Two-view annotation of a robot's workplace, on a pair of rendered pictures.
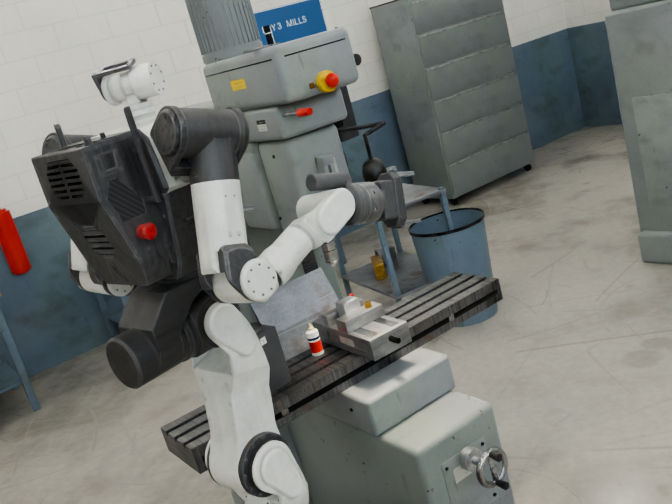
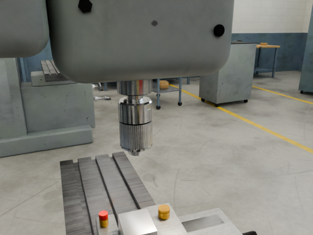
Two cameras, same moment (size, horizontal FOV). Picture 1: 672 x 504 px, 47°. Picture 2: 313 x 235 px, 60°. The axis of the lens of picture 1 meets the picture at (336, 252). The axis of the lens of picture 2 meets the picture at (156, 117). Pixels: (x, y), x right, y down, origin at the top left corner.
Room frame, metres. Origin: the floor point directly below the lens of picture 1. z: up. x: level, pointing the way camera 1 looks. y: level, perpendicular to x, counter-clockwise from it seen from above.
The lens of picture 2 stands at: (2.30, 0.37, 1.36)
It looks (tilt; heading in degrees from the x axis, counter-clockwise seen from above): 18 degrees down; 281
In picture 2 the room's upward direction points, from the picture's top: straight up
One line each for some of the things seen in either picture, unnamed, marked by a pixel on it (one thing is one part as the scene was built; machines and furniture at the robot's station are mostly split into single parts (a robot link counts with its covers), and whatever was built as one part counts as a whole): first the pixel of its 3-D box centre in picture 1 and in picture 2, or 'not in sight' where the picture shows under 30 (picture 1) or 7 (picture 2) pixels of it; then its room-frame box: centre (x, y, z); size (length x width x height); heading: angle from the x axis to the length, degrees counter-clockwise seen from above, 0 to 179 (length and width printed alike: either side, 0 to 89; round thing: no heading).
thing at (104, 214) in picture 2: not in sight; (103, 218); (2.46, -0.01, 1.04); 0.02 x 0.02 x 0.03
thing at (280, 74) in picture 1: (277, 72); not in sight; (2.40, 0.02, 1.81); 0.47 x 0.26 x 0.16; 31
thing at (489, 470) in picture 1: (483, 463); not in sight; (1.97, -0.24, 0.62); 0.16 x 0.12 x 0.12; 31
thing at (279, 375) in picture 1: (244, 366); not in sight; (2.18, 0.36, 1.02); 0.22 x 0.12 x 0.20; 132
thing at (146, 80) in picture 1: (136, 89); not in sight; (1.61, 0.30, 1.88); 0.10 x 0.07 x 0.09; 74
